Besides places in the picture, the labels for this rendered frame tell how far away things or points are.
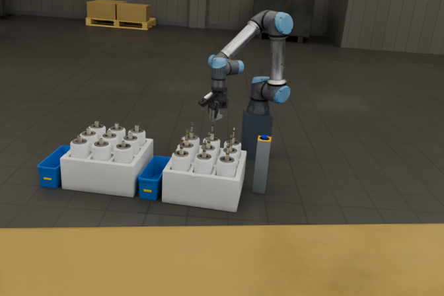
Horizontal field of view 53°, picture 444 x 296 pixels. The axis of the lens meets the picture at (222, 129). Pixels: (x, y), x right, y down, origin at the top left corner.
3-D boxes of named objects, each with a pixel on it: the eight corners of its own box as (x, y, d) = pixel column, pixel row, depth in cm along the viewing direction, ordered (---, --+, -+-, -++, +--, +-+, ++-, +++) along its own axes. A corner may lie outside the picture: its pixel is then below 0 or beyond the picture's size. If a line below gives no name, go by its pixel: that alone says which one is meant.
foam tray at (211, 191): (179, 170, 265) (180, 142, 258) (244, 178, 260) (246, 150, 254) (161, 202, 228) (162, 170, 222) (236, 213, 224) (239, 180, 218)
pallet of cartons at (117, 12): (84, 25, 776) (84, 2, 762) (98, 20, 847) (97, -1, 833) (148, 30, 776) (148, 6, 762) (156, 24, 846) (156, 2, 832)
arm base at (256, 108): (246, 107, 291) (247, 92, 288) (268, 109, 291) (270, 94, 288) (246, 114, 277) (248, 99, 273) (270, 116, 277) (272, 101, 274)
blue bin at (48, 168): (63, 163, 263) (62, 145, 259) (80, 165, 262) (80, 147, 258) (37, 186, 235) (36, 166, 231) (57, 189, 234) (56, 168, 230)
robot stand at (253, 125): (240, 148, 303) (243, 106, 292) (265, 150, 303) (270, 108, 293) (240, 158, 286) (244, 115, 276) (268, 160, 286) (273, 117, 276)
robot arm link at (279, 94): (273, 96, 280) (276, 8, 257) (291, 102, 270) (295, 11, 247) (260, 101, 273) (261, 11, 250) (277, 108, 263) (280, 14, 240)
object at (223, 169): (213, 187, 233) (215, 156, 226) (231, 186, 235) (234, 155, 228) (217, 196, 224) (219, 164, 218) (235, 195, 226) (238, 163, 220)
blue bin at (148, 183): (153, 174, 258) (154, 154, 254) (172, 176, 257) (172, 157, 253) (137, 198, 230) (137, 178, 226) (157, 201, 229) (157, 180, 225)
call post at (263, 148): (253, 186, 252) (258, 135, 241) (265, 187, 251) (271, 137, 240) (252, 192, 245) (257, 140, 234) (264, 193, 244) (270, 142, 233)
